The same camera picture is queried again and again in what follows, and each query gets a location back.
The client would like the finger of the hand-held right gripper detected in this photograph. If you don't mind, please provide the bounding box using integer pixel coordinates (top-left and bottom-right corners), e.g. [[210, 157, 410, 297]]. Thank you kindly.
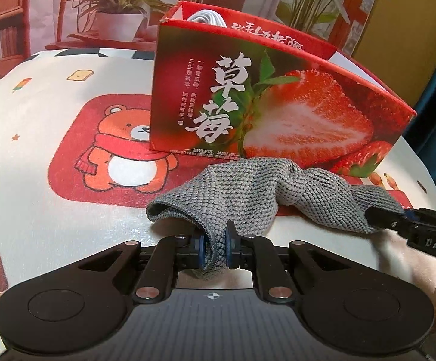
[[365, 205, 436, 264]]

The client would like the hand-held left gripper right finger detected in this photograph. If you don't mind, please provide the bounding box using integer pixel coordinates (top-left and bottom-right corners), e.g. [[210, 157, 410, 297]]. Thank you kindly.
[[224, 222, 356, 305]]

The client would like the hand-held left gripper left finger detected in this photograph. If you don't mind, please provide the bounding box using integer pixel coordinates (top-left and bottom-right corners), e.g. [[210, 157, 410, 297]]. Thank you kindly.
[[79, 234, 208, 305]]

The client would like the grey knit sock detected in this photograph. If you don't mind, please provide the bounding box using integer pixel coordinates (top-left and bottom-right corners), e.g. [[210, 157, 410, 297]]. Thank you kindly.
[[146, 157, 404, 281]]

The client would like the red strawberry cardboard box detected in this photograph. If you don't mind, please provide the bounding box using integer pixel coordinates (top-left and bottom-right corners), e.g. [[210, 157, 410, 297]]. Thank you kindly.
[[149, 1, 417, 179]]

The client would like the white ribbed cloth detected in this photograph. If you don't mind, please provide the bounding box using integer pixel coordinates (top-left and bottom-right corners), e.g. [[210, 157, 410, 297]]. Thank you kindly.
[[187, 9, 229, 28]]

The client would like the printed room backdrop cloth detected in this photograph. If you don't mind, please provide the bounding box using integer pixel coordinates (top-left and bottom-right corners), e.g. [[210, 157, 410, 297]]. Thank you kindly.
[[0, 0, 388, 61]]

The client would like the wooden panel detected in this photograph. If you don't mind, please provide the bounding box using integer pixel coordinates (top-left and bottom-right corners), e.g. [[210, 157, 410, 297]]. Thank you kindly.
[[355, 0, 436, 110]]

